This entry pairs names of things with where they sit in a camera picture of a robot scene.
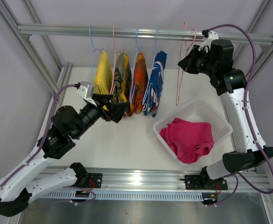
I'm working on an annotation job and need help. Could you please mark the pink trousers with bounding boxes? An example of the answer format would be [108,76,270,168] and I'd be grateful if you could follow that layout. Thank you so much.
[159,118,214,164]

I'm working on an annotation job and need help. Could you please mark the pink wire hanger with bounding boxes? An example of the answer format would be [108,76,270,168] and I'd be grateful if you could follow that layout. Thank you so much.
[175,28,197,106]

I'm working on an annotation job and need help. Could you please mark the orange camouflage trousers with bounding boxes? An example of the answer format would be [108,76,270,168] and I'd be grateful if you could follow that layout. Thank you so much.
[127,52,148,117]

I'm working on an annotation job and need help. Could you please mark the aluminium hanging rail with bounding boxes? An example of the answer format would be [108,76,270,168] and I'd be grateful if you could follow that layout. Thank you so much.
[16,24,273,42]

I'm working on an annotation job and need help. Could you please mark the purple cable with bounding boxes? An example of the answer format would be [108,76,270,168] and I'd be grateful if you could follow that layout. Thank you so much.
[205,24,273,195]
[0,84,81,217]

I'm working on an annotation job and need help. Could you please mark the blue white patterned trousers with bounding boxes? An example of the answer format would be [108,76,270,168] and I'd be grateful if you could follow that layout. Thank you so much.
[143,50,167,117]

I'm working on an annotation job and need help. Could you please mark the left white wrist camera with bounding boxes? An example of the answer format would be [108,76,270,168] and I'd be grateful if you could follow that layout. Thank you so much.
[76,81,97,106]

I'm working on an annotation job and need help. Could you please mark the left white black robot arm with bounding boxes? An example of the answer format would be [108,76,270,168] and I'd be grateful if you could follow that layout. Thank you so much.
[0,94,129,217]

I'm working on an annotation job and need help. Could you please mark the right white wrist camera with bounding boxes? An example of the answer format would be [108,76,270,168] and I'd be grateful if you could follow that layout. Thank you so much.
[198,30,219,53]

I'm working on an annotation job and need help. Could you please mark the aluminium frame structure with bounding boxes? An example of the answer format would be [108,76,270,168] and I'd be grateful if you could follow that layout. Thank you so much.
[0,0,273,224]

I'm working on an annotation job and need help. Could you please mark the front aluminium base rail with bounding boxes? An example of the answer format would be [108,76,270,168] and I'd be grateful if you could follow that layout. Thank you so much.
[34,166,271,192]

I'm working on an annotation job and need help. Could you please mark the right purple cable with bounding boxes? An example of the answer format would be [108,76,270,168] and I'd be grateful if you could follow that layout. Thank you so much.
[205,24,273,195]

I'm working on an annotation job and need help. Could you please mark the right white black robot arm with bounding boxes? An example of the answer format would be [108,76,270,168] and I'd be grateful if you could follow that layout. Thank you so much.
[178,39,273,189]

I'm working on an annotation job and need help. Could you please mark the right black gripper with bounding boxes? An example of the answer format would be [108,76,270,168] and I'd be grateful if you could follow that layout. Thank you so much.
[178,45,217,77]

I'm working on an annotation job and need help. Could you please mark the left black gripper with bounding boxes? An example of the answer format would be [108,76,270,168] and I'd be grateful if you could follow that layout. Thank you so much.
[72,93,129,139]

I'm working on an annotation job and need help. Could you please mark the blue hanger with blue trousers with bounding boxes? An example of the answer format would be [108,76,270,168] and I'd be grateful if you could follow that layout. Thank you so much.
[142,28,159,105]

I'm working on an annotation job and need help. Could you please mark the white slotted cable duct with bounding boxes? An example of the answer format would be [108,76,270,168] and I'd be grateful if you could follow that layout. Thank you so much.
[42,189,203,202]

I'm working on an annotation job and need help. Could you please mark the yellow trousers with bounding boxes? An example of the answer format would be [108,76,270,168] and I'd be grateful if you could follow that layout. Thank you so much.
[93,50,114,112]

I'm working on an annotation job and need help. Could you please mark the green camouflage trousers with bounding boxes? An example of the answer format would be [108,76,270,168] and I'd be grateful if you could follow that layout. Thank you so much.
[111,53,131,103]

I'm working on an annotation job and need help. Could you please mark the light blue hanger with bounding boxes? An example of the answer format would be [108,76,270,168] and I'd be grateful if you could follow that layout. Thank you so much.
[89,25,103,85]

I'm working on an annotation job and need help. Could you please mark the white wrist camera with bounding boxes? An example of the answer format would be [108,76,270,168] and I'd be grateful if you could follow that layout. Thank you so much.
[198,30,219,53]
[76,81,97,106]

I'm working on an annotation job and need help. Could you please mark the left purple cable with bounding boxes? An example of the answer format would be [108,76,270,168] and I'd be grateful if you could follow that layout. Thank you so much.
[0,84,81,217]

